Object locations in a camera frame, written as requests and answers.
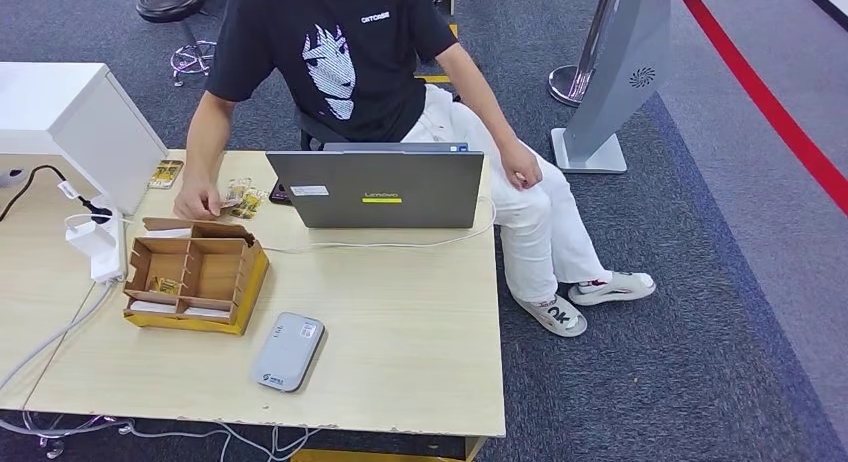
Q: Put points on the person's left hand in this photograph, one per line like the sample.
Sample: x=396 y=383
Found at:
x=520 y=167

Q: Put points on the person's right hand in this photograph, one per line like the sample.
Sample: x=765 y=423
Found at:
x=195 y=200

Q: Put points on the gold patterned ID card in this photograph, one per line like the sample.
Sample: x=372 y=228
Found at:
x=248 y=206

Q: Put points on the person's right forearm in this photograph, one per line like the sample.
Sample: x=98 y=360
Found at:
x=205 y=141

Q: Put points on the person's left forearm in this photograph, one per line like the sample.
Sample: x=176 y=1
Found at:
x=484 y=101

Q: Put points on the yellow patterned card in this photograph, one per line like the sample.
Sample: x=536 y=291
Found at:
x=166 y=174

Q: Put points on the white card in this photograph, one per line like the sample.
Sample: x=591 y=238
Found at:
x=167 y=234
x=205 y=312
x=152 y=307

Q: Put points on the wooden card organizer box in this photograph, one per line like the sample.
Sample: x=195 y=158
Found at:
x=212 y=273

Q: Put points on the grey card reader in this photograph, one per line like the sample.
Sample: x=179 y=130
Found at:
x=288 y=353

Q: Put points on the person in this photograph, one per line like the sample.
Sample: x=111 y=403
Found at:
x=344 y=81

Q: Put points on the black phone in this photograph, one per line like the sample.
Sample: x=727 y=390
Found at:
x=278 y=195

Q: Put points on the white power strip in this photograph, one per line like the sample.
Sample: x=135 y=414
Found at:
x=107 y=268

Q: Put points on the grey kiosk stand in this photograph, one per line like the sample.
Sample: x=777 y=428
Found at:
x=616 y=81

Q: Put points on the grey Lenovo laptop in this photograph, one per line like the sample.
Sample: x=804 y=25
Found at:
x=384 y=181

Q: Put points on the white cabinet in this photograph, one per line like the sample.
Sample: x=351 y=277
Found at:
x=60 y=114

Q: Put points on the grey mouse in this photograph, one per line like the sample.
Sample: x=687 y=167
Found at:
x=11 y=177

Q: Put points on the black round stool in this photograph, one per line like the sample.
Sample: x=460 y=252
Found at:
x=169 y=0

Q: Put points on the chrome stanchion post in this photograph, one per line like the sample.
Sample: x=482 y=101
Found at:
x=566 y=84

